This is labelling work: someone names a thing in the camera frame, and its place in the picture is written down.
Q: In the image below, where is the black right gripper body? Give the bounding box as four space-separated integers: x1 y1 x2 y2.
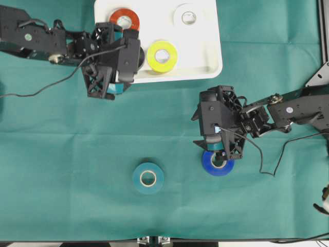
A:
208 85 272 160

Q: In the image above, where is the metal table clamp bracket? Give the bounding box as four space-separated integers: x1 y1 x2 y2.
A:
137 236 171 246

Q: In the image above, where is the green table cloth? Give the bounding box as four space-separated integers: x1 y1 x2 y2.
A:
1 1 328 241

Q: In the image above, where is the aluminium frame rail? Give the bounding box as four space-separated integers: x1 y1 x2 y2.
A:
318 0 328 64

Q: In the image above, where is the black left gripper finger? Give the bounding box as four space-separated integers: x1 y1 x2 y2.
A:
114 26 123 40
106 83 132 95

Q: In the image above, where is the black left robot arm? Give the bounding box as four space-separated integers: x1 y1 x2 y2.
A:
1 5 145 100

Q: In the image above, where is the black right camera cable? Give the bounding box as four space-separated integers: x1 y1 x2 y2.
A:
217 126 329 178

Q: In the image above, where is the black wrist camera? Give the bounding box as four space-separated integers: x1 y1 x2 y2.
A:
196 90 237 144
99 29 140 83

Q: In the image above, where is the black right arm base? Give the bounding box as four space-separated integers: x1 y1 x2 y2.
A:
305 62 329 87

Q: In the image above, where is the black camera cable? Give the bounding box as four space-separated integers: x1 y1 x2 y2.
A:
0 44 128 98
217 126 329 178

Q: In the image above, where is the yellow tape roll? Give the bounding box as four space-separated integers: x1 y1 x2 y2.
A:
147 41 178 74

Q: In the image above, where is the white plastic tray case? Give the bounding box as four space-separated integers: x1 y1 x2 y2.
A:
94 1 223 83

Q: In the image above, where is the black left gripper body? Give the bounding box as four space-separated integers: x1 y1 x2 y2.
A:
65 22 122 100

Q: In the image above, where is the blue tape roll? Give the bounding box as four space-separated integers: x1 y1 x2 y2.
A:
202 151 234 177

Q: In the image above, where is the white tape roll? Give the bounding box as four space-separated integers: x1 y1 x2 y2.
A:
173 3 205 30

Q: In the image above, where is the teal tape roll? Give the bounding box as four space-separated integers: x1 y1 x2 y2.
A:
132 162 165 195

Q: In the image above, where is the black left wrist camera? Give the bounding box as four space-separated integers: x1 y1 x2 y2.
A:
99 29 140 83

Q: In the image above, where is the orange red tape roll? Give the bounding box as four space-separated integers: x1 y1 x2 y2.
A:
109 8 140 31

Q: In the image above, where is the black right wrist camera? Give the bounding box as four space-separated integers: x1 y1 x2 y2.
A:
196 90 237 144

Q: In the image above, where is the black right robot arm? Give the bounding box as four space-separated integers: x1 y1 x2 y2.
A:
191 85 328 161

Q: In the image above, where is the black tape roll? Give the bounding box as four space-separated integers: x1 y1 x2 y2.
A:
138 47 145 69

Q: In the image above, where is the black white object at edge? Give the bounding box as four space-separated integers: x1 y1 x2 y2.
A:
313 186 328 216

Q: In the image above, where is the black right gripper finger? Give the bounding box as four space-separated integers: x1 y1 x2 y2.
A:
191 109 200 121
193 140 227 162

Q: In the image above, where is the black left camera cable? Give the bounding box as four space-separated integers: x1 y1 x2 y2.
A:
0 44 128 98

